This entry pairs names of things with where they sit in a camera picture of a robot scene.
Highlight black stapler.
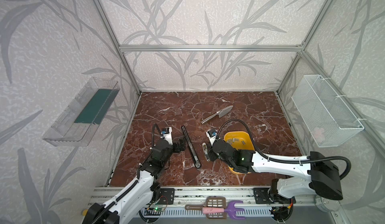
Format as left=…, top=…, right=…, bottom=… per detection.
left=181, top=126, right=202, bottom=169

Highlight yellow plastic tray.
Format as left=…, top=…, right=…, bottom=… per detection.
left=224, top=131, right=256, bottom=175

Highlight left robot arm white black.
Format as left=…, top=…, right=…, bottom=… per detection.
left=83, top=137, right=186, bottom=224

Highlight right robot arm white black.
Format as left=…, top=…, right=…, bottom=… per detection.
left=206, top=127, right=352, bottom=201

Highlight brown toy spatula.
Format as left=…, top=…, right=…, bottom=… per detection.
left=184, top=197, right=227, bottom=219

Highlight silver metal trowel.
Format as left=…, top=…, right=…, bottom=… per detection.
left=201, top=105, right=233, bottom=124

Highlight green sponge in bin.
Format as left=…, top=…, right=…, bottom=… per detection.
left=74, top=89, right=119, bottom=125

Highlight pink object in basket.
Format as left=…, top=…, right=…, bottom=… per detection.
left=312, top=127, right=325, bottom=142

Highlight round metal tin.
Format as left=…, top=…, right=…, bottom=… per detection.
left=314, top=196, right=340, bottom=213

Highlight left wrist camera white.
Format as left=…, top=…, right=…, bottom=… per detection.
left=160, top=127, right=173, bottom=145

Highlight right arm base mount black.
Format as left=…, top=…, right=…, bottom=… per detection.
left=253, top=187, right=296, bottom=206

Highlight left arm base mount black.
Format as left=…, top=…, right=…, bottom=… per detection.
left=151, top=188, right=175, bottom=205

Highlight purple toy rake pink handle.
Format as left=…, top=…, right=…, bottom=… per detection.
left=202, top=201, right=246, bottom=220

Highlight clear plastic wall bin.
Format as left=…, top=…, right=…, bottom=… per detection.
left=42, top=77, right=120, bottom=147

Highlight white wire mesh basket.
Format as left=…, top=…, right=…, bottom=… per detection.
left=292, top=75, right=365, bottom=148

